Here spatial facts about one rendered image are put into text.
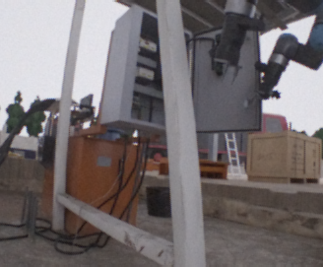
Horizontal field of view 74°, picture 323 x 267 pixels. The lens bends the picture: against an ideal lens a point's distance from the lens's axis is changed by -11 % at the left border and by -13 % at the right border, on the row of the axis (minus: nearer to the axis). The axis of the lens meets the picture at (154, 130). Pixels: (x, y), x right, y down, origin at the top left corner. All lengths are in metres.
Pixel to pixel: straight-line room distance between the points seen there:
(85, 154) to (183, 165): 0.98
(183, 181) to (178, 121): 0.15
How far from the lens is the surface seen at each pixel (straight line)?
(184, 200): 0.60
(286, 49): 1.13
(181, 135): 0.62
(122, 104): 1.08
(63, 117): 1.60
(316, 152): 4.77
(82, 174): 1.51
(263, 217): 2.25
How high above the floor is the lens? 0.46
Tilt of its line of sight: 9 degrees up
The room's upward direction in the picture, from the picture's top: 5 degrees clockwise
